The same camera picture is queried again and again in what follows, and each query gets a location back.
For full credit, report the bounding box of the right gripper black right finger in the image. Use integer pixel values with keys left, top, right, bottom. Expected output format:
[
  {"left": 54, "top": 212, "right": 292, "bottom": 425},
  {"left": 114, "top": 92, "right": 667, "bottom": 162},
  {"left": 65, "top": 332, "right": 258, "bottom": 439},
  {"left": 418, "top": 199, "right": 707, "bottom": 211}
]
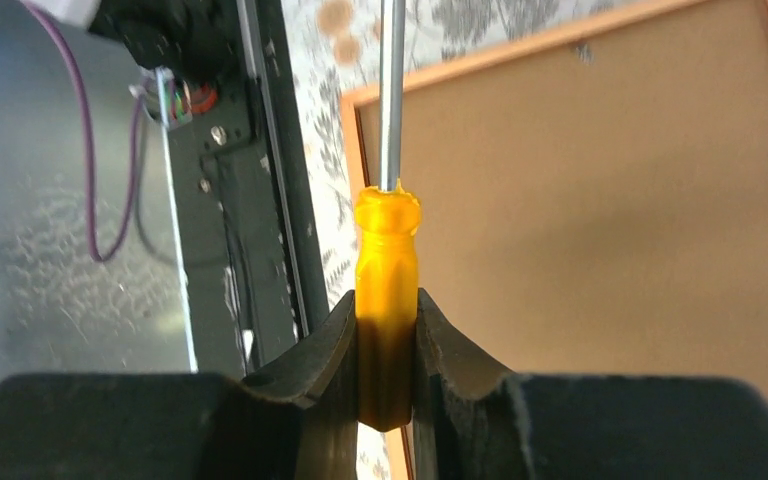
[{"left": 413, "top": 292, "right": 768, "bottom": 479}]

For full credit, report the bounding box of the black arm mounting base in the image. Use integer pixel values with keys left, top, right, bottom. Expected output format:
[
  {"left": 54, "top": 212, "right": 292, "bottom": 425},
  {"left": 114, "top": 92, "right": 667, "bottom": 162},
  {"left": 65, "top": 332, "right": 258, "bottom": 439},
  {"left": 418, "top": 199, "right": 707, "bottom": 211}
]
[{"left": 91, "top": 1, "right": 329, "bottom": 378}]

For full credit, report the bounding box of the orange wooden photo frame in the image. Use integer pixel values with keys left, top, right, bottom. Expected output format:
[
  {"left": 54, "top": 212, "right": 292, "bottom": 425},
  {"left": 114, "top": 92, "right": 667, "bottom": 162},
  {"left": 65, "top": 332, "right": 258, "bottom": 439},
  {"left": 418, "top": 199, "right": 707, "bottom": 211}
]
[{"left": 340, "top": 0, "right": 768, "bottom": 480}]

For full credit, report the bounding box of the floral table cloth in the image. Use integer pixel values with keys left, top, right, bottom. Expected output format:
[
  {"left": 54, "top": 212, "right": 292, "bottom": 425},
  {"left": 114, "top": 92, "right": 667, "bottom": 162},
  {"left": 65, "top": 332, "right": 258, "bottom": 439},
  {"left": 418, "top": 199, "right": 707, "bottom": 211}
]
[{"left": 280, "top": 0, "right": 650, "bottom": 480}]

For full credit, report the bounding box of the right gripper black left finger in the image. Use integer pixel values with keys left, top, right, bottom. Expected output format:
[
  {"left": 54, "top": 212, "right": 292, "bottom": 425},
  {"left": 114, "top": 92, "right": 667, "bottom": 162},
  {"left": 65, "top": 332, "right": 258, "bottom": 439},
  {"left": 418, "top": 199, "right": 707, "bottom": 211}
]
[{"left": 0, "top": 293, "right": 358, "bottom": 479}]

